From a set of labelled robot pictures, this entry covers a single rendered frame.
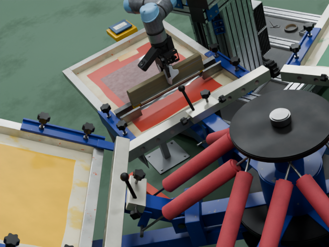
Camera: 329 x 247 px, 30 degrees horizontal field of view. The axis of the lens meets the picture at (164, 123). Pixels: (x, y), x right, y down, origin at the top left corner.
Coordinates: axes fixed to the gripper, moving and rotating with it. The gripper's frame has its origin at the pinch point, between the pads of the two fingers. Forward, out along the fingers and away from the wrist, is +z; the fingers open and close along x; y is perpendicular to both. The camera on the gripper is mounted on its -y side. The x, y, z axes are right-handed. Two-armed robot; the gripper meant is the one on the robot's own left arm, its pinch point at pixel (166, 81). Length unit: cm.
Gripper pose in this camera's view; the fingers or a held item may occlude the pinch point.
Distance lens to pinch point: 261.3
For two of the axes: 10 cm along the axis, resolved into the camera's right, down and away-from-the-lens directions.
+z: 2.6, 7.5, 6.1
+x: -4.8, -4.4, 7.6
